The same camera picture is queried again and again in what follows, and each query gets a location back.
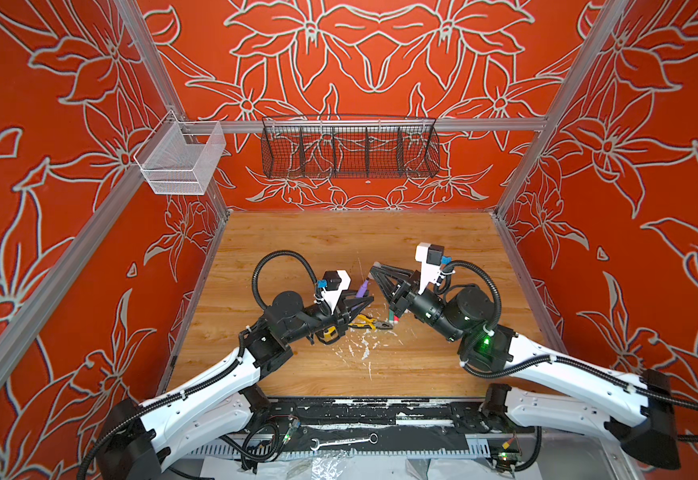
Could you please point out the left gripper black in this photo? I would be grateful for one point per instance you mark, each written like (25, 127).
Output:
(343, 314)

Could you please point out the white mesh basket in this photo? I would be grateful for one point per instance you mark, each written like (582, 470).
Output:
(180, 157)

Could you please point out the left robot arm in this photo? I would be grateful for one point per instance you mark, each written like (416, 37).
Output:
(142, 440)

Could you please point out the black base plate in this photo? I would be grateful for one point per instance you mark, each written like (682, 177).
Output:
(463, 415)

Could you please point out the silver wrench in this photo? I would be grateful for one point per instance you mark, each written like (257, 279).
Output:
(318, 444)

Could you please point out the small circuit board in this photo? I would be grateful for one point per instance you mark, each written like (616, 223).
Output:
(505, 458)

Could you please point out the yellow black pliers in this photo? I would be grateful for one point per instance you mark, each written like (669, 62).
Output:
(369, 323)

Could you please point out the purple marker pen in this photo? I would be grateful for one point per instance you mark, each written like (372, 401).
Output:
(361, 292)

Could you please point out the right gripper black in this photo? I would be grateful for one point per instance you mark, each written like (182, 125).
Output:
(405, 296)

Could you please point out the black wire basket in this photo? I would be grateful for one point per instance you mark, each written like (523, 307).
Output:
(330, 146)

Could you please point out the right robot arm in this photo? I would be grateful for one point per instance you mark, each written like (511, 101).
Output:
(534, 386)

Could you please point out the yellow black tape measure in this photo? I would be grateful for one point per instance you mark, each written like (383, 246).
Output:
(329, 335)

